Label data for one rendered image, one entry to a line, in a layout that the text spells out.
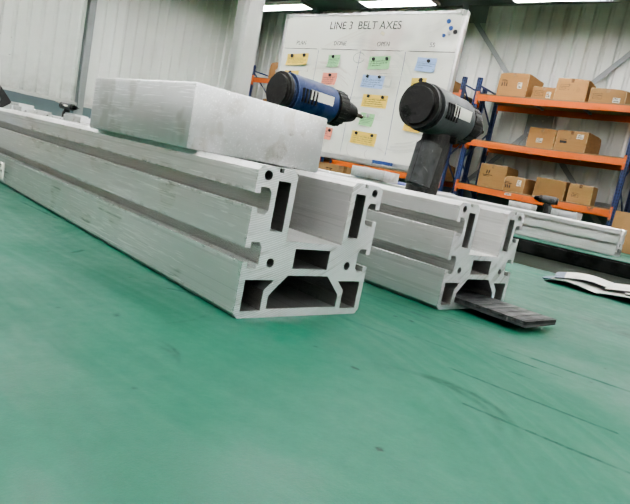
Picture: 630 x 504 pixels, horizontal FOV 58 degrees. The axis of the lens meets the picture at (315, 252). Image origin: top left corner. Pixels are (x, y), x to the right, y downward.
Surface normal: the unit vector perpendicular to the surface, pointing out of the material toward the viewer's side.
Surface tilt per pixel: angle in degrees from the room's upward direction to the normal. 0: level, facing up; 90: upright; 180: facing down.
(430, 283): 90
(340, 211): 90
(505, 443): 0
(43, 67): 90
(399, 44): 90
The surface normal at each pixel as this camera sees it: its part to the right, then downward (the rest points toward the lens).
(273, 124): 0.65, 0.24
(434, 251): -0.73, -0.04
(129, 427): 0.19, -0.97
